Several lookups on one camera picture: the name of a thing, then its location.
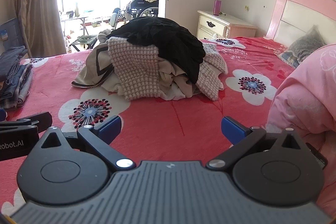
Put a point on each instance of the pink cup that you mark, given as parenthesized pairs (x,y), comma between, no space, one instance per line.
(217,7)

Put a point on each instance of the black t-shirt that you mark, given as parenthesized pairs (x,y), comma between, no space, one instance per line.
(162,37)

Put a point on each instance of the folding table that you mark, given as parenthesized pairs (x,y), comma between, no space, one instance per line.
(76,18)

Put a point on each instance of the wheelchair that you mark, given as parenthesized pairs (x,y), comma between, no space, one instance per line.
(137,7)

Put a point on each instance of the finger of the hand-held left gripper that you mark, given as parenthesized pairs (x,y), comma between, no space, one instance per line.
(21,124)
(42,117)

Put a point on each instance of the black smartphone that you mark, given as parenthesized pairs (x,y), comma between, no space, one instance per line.
(317,157)

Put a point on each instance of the cream nightstand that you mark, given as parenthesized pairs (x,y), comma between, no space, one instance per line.
(212,23)

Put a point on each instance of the beige curtain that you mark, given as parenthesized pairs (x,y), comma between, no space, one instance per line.
(34,3)

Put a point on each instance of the red floral blanket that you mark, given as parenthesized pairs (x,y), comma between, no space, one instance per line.
(183,119)

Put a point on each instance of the stack of folded clothes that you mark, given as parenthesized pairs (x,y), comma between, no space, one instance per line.
(13,74)

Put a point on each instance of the houndstooth knit sweater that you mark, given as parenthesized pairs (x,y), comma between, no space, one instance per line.
(131,69)

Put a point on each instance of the grey pillow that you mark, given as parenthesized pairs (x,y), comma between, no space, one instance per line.
(307,43)

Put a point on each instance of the blue storage box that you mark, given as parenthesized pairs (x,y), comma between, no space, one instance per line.
(10,32)

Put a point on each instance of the pink quilt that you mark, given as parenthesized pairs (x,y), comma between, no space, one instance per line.
(302,98)

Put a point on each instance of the green folding stool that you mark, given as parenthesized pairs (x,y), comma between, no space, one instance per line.
(84,39)

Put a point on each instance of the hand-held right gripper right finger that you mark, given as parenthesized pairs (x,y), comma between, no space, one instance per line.
(232,130)

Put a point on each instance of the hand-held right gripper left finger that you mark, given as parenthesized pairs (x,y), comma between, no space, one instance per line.
(111,128)

